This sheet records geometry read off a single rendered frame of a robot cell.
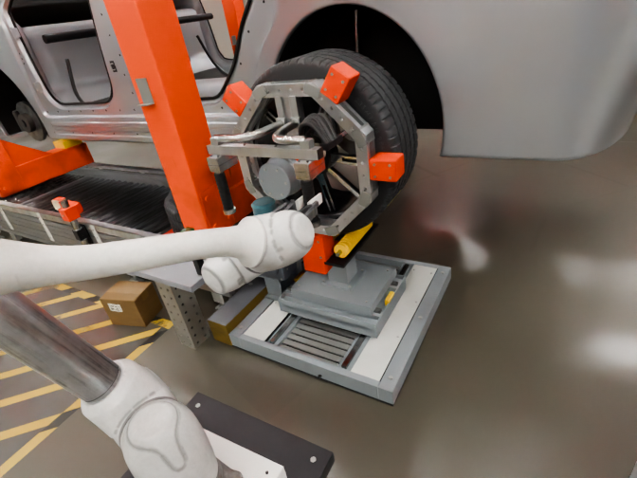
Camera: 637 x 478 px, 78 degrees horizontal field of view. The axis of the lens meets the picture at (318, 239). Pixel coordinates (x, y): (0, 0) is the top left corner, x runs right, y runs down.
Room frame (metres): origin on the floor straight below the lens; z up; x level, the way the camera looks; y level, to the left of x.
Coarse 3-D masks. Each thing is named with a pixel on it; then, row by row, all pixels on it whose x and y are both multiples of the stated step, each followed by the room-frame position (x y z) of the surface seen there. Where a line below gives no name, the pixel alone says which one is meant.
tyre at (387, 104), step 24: (336, 48) 1.55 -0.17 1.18; (264, 72) 1.49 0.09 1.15; (288, 72) 1.42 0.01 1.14; (312, 72) 1.36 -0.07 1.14; (360, 72) 1.35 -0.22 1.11; (384, 72) 1.43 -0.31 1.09; (360, 96) 1.27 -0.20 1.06; (384, 96) 1.31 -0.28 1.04; (384, 120) 1.24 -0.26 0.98; (408, 120) 1.34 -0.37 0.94; (384, 144) 1.23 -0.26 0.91; (408, 144) 1.31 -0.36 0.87; (408, 168) 1.32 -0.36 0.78; (384, 192) 1.24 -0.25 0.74; (360, 216) 1.29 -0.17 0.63
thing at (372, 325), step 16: (304, 272) 1.69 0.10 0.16; (288, 288) 1.55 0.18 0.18; (400, 288) 1.45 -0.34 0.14; (288, 304) 1.47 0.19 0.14; (304, 304) 1.42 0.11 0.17; (320, 304) 1.42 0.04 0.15; (384, 304) 1.35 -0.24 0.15; (320, 320) 1.37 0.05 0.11; (336, 320) 1.32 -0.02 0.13; (352, 320) 1.28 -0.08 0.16; (368, 320) 1.27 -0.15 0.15; (384, 320) 1.28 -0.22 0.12
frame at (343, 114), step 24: (264, 96) 1.38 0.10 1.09; (288, 96) 1.32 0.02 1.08; (312, 96) 1.27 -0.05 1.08; (240, 120) 1.45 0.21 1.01; (336, 120) 1.23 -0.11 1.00; (360, 120) 1.23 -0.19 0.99; (360, 144) 1.19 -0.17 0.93; (360, 168) 1.19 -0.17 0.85; (264, 192) 1.49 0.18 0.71; (360, 192) 1.20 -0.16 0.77
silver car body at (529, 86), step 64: (0, 0) 3.13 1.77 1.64; (64, 0) 3.80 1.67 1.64; (192, 0) 4.54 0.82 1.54; (256, 0) 1.92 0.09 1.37; (320, 0) 1.72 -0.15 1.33; (384, 0) 1.58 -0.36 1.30; (448, 0) 1.45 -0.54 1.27; (512, 0) 1.34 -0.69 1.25; (576, 0) 1.25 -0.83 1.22; (0, 64) 3.24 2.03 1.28; (64, 64) 3.31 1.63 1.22; (192, 64) 4.24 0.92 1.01; (256, 64) 1.96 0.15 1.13; (448, 64) 1.45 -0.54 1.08; (512, 64) 1.33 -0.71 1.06; (576, 64) 1.23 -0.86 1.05; (64, 128) 2.99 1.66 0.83; (128, 128) 2.57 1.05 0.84; (448, 128) 1.45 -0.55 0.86; (512, 128) 1.32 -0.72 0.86; (576, 128) 1.22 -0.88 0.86
